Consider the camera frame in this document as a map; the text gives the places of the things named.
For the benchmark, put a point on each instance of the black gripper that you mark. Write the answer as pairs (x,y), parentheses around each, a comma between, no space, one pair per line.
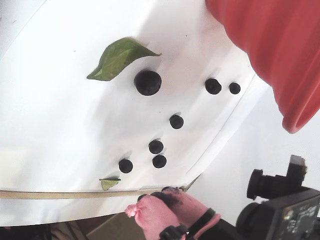
(160,215)

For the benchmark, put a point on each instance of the large dark blueberry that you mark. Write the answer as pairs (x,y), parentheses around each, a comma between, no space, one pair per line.
(147,82)

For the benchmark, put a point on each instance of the red collapsible silicone cup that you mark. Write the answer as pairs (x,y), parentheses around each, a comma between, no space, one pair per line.
(275,50)

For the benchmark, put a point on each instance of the beige cabinet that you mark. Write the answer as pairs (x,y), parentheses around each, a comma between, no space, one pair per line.
(112,228)

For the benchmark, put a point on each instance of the yellowish green leaf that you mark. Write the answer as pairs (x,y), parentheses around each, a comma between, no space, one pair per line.
(108,184)

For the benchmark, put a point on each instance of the wooden stick with brass tip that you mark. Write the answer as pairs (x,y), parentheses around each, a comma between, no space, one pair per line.
(75,195)

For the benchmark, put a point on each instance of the small dark blueberry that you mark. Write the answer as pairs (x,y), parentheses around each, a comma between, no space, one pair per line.
(234,88)

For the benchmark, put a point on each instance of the large green leaf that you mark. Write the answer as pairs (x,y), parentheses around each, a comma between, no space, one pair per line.
(117,58)

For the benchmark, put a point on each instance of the large white paper sheet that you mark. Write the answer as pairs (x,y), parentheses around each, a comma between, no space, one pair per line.
(50,100)

